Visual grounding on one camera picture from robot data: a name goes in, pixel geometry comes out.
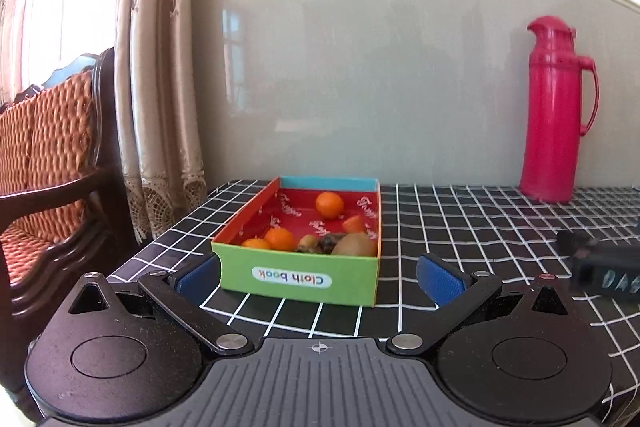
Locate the black white checked tablecloth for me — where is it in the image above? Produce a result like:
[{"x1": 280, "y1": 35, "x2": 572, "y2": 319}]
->
[{"x1": 107, "y1": 179, "x2": 640, "y2": 427}]

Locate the large brown kiwi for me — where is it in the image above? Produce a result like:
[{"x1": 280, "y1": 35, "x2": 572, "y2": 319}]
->
[{"x1": 331, "y1": 232, "x2": 378, "y2": 257}]

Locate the dark wooden armchair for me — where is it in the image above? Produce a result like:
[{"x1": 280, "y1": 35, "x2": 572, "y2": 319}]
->
[{"x1": 0, "y1": 48, "x2": 135, "y2": 408}]

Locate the colourful cardboard box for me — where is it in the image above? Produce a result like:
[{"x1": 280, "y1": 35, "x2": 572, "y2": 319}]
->
[{"x1": 211, "y1": 177, "x2": 383, "y2": 308}]

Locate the orange woven chair cushion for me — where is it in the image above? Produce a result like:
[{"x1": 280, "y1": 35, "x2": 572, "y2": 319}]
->
[{"x1": 0, "y1": 72, "x2": 97, "y2": 288}]

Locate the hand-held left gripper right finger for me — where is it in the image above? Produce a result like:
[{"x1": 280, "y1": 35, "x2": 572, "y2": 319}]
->
[{"x1": 385, "y1": 253, "x2": 588, "y2": 355}]

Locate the beige lace-hem curtain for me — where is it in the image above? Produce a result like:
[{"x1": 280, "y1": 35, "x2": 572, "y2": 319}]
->
[{"x1": 114, "y1": 0, "x2": 208, "y2": 244}]

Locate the pink thermos jug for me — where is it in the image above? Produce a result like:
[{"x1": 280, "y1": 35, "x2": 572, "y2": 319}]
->
[{"x1": 519, "y1": 16, "x2": 599, "y2": 204}]

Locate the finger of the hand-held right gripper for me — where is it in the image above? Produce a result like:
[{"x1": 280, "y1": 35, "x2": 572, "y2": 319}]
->
[{"x1": 556, "y1": 229, "x2": 591, "y2": 254}]

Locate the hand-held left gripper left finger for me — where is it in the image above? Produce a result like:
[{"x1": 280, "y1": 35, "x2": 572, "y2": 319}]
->
[{"x1": 67, "y1": 252, "x2": 253, "y2": 355}]

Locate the small dark fruit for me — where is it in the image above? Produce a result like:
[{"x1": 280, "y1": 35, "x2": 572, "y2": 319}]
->
[{"x1": 317, "y1": 234, "x2": 346, "y2": 253}]

